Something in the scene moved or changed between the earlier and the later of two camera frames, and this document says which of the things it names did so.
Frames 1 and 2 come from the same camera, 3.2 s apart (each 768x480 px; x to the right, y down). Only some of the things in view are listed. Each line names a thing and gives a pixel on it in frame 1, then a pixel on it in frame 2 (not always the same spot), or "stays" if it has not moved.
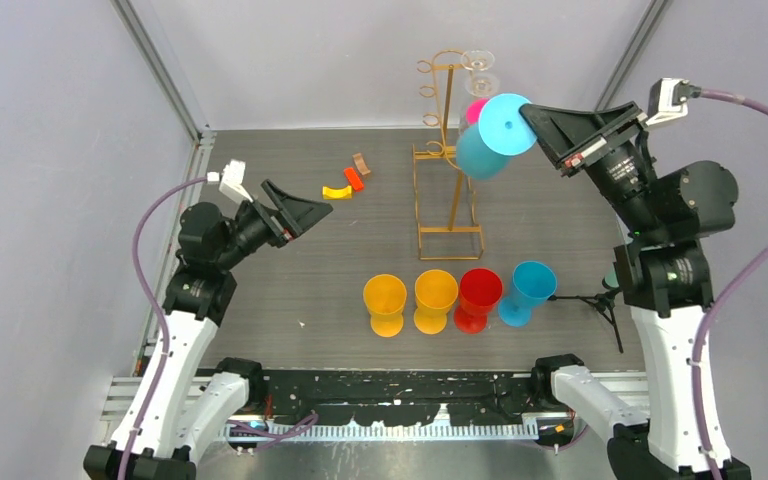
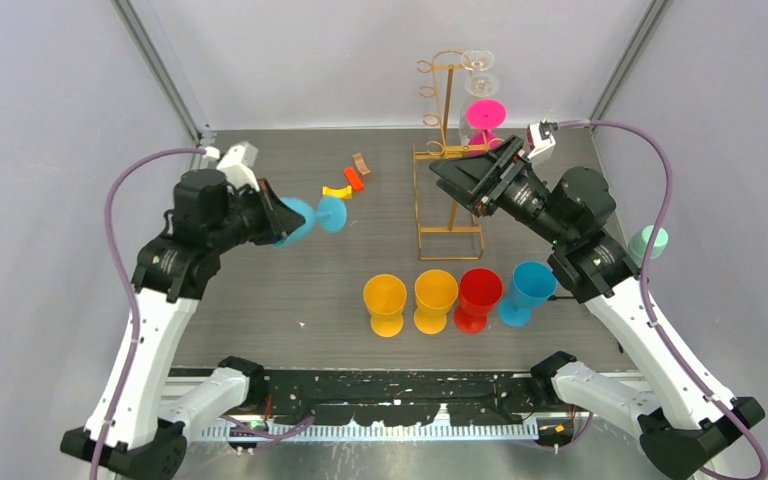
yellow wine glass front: (435, 293) stays
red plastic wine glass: (480, 289) stays
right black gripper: (564, 131) → (490, 174)
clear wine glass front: (477, 86) stays
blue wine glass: (484, 149) → (331, 215)
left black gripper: (296, 214) stays
